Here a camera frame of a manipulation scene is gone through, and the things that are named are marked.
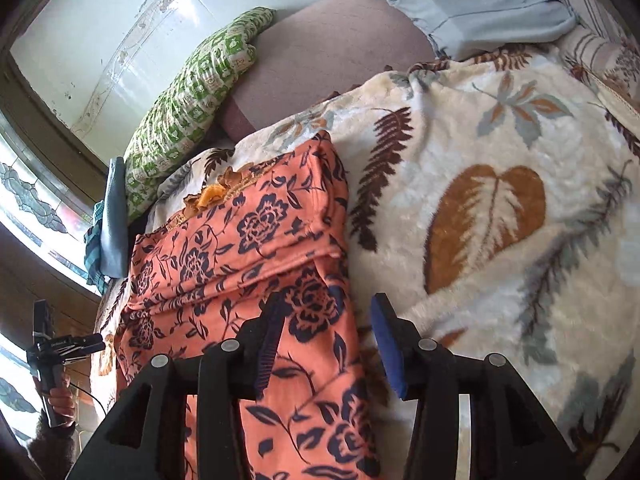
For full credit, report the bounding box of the stained-glass window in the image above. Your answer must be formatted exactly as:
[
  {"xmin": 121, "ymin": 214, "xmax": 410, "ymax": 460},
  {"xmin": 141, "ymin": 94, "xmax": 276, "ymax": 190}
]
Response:
[{"xmin": 0, "ymin": 125, "xmax": 101, "ymax": 441}]

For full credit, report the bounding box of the teal striped cloth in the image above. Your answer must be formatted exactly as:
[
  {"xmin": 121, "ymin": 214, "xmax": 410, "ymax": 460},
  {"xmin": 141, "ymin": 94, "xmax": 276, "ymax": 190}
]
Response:
[{"xmin": 82, "ymin": 200, "xmax": 108, "ymax": 286}]

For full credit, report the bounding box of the person's left hand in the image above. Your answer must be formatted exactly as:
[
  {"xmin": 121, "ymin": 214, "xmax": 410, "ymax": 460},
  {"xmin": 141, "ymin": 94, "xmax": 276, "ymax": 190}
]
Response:
[{"xmin": 32, "ymin": 375, "xmax": 78, "ymax": 428}]

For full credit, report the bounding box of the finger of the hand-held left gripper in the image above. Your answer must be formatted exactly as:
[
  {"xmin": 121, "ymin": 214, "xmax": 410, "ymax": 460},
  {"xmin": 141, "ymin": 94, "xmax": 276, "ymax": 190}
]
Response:
[{"xmin": 67, "ymin": 334, "xmax": 107, "ymax": 357}]

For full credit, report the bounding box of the person's left forearm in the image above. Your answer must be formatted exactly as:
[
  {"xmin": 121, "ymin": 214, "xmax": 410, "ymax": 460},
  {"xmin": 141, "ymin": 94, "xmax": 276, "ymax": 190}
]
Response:
[{"xmin": 27, "ymin": 422, "xmax": 78, "ymax": 480}]

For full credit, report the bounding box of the blue folded cloth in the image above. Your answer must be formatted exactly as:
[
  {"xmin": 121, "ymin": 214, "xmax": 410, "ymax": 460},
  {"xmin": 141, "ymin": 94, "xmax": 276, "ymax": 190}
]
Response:
[{"xmin": 100, "ymin": 156, "xmax": 131, "ymax": 278}]

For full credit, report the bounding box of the green checked pillow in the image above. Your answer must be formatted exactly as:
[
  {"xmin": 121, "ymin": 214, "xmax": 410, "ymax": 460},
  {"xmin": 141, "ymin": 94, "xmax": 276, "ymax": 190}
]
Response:
[{"xmin": 122, "ymin": 6, "xmax": 277, "ymax": 211}]

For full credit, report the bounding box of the black cable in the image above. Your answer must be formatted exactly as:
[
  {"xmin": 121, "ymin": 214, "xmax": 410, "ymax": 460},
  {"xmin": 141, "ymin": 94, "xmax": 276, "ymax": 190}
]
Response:
[{"xmin": 67, "ymin": 382, "xmax": 108, "ymax": 418}]

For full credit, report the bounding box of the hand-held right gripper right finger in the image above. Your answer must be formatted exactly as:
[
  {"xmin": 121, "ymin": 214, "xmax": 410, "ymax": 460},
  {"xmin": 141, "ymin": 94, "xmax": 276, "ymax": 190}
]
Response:
[{"xmin": 370, "ymin": 293, "xmax": 587, "ymax": 480}]

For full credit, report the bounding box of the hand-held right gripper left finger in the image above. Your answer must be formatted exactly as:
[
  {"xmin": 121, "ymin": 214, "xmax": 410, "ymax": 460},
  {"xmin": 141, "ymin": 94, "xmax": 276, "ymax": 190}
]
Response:
[{"xmin": 66, "ymin": 291, "xmax": 286, "ymax": 480}]

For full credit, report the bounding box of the striped quilt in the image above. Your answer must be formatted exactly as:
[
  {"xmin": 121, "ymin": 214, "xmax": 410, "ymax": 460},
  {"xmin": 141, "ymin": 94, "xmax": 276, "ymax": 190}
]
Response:
[{"xmin": 530, "ymin": 0, "xmax": 640, "ymax": 111}]

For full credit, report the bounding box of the leaf-print fleece blanket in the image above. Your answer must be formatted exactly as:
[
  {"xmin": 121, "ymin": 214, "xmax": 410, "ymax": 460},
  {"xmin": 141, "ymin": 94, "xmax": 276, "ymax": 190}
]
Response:
[{"xmin": 95, "ymin": 42, "xmax": 640, "ymax": 480}]

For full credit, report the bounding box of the orange floral shirt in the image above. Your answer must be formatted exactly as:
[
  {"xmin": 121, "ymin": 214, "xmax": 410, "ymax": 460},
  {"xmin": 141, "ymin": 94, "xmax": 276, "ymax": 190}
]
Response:
[{"xmin": 114, "ymin": 130, "xmax": 383, "ymax": 480}]

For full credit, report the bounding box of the mauve bed sheet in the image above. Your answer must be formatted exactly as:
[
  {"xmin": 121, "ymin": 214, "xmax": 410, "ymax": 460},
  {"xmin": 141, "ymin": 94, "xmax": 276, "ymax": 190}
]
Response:
[{"xmin": 220, "ymin": 0, "xmax": 436, "ymax": 141}]

